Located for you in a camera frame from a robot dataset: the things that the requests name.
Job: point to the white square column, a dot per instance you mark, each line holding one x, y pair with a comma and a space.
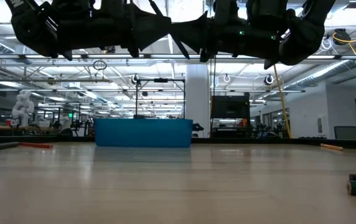
198, 99

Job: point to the blue plastic tray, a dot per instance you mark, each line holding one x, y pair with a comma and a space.
143, 132

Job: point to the orange pencil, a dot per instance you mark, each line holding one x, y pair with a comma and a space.
332, 147

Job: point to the black screen on stand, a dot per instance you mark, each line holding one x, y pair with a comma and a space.
230, 107

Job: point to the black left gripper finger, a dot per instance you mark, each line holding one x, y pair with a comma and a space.
148, 43
153, 25

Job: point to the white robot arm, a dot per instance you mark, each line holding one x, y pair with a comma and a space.
22, 109

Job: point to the black table clamp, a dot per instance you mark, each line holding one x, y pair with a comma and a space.
197, 127

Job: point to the black frame rig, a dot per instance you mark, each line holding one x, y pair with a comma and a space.
161, 80

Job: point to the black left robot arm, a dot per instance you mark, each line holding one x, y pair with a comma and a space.
28, 28

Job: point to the red pencil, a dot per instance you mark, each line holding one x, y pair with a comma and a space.
36, 145

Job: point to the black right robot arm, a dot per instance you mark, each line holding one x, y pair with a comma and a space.
308, 31

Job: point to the black aluminium table frame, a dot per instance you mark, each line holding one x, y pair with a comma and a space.
243, 140

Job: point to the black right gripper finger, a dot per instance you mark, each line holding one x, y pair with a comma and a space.
196, 28
203, 46

